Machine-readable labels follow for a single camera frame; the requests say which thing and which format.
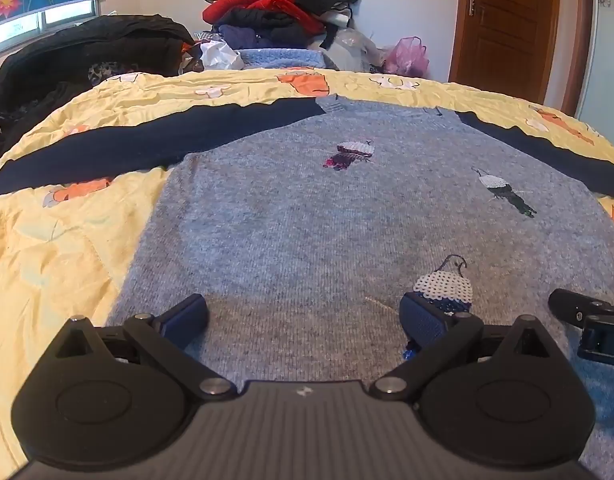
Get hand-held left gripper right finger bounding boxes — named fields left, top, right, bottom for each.
left=369, top=292, right=558, bottom=402

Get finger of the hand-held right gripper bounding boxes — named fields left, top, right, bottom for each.
left=548, top=288, right=614, bottom=332

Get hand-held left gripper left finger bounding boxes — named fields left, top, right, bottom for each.
left=52, top=293, right=238, bottom=402

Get grey sweater with navy sleeves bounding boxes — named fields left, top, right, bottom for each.
left=0, top=94, right=614, bottom=463

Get pile of clothes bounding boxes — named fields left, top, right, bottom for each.
left=202, top=0, right=363, bottom=52

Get yellow printed blanket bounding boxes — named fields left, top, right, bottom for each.
left=0, top=67, right=614, bottom=480

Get white plastic bag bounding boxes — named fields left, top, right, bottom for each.
left=199, top=39, right=246, bottom=72

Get pink plastic bag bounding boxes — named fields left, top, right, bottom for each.
left=384, top=36, right=431, bottom=81

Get light blue knitted cloth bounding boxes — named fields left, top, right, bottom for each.
left=237, top=48, right=339, bottom=72

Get clear plastic bag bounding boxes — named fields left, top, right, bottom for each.
left=331, top=27, right=384, bottom=72

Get brown wooden door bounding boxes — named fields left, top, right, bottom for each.
left=447, top=0, right=562, bottom=105

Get black jacket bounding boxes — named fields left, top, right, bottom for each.
left=0, top=15, right=196, bottom=167

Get window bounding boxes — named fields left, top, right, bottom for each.
left=0, top=0, right=106, bottom=59

